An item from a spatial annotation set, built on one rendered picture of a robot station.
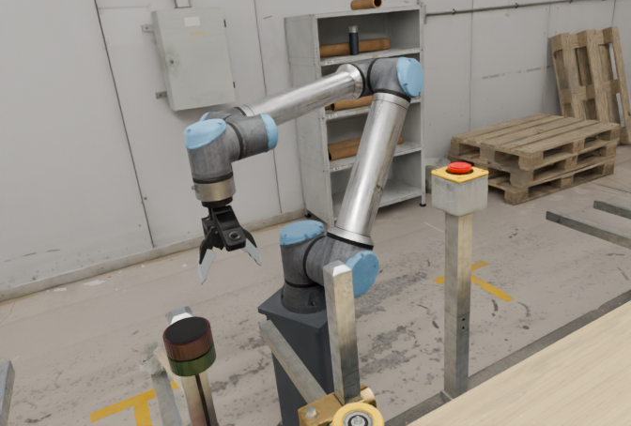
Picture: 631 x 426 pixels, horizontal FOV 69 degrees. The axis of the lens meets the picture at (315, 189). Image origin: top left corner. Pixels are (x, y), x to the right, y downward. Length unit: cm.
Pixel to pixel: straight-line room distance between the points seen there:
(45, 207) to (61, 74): 84
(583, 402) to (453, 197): 37
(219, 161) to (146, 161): 233
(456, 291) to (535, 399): 21
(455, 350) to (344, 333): 29
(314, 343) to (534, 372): 82
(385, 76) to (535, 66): 384
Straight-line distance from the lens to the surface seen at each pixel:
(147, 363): 105
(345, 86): 143
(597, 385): 92
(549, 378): 91
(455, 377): 105
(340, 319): 77
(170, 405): 95
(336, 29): 367
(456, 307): 94
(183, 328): 64
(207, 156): 99
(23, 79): 323
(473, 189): 83
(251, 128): 105
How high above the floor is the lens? 149
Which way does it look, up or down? 20 degrees down
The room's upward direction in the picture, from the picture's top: 6 degrees counter-clockwise
